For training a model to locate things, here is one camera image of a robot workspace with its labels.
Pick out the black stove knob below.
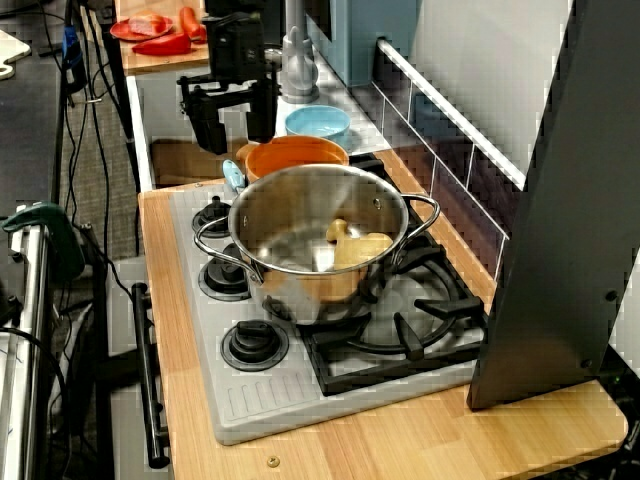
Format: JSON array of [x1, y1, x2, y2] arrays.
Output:
[[192, 195, 232, 236], [197, 244, 251, 302], [220, 319, 290, 372]]

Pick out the light blue bowl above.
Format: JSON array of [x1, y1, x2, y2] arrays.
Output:
[[284, 104, 352, 146]]

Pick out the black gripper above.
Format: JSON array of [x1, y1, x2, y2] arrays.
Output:
[[177, 13, 280, 156]]

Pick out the green clamp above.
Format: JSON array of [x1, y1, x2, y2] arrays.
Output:
[[0, 200, 86, 281]]

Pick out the white sink unit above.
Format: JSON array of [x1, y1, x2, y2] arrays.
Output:
[[125, 49, 391, 194]]

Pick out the black burner grate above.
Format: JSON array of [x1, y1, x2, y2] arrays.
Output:
[[299, 152, 489, 396]]

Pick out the red plate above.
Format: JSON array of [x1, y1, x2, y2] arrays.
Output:
[[109, 14, 175, 42]]

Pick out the pink toy ham slice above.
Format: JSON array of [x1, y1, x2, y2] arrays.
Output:
[[128, 12, 166, 36]]

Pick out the silver aluminium frame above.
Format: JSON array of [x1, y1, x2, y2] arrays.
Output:
[[0, 224, 51, 480]]

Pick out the stainless steel pot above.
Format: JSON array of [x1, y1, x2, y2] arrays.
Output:
[[193, 163, 442, 326]]

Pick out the grey toy cooktop plate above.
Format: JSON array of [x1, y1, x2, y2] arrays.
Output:
[[169, 154, 489, 446]]

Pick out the orange red toy sausage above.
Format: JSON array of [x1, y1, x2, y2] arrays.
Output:
[[179, 5, 207, 44]]

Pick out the grey toy faucet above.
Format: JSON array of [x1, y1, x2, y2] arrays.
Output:
[[278, 0, 321, 105]]

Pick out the white toy oven door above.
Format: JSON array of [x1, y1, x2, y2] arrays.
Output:
[[107, 259, 171, 480]]

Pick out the red toy pepper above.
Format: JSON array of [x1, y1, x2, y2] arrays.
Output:
[[131, 32, 193, 56]]

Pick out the dark tile backsplash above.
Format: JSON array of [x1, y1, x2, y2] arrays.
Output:
[[372, 37, 526, 301]]

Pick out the teal blue box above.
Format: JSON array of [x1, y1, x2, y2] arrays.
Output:
[[305, 0, 424, 89]]

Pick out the wooden countertop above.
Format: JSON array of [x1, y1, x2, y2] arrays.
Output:
[[137, 149, 629, 480]]

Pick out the black slanted support panel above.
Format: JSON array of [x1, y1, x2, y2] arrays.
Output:
[[466, 0, 640, 411]]

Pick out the orange plastic pot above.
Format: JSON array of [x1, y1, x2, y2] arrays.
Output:
[[235, 134, 350, 184]]

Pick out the black oven door handle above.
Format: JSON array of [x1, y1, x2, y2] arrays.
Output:
[[130, 282, 171, 470]]

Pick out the yellow toy chicken drumstick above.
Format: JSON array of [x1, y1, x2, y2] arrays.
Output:
[[325, 218, 396, 274]]

